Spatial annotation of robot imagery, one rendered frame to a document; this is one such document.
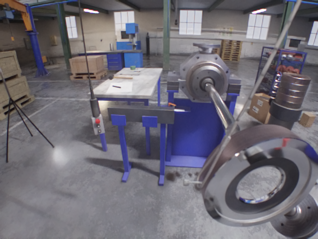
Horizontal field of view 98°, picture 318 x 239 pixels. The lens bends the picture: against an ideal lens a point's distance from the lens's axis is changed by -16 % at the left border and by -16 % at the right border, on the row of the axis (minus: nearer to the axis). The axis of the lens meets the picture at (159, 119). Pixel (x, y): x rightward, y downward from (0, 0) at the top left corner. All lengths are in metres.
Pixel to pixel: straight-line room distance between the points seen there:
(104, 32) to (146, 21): 3.43
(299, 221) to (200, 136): 1.50
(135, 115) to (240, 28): 12.73
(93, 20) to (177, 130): 13.48
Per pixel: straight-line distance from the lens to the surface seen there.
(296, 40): 13.90
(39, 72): 8.81
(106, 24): 14.36
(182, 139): 2.09
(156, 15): 13.31
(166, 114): 1.48
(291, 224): 0.85
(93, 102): 1.02
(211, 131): 2.07
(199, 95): 1.54
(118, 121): 1.60
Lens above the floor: 1.49
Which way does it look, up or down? 29 degrees down
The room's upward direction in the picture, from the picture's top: straight up
